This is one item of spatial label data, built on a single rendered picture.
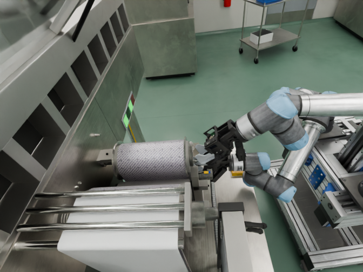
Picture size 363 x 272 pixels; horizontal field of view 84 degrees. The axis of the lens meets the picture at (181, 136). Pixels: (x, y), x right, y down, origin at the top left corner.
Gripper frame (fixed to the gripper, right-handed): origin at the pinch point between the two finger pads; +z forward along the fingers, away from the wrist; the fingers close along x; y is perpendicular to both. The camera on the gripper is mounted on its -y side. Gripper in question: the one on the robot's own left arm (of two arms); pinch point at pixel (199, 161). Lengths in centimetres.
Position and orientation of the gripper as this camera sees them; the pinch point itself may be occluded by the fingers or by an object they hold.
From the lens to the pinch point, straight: 75.1
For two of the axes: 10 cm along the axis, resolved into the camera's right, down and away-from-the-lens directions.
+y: -7.3, -4.8, -4.9
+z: -6.9, 4.9, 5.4
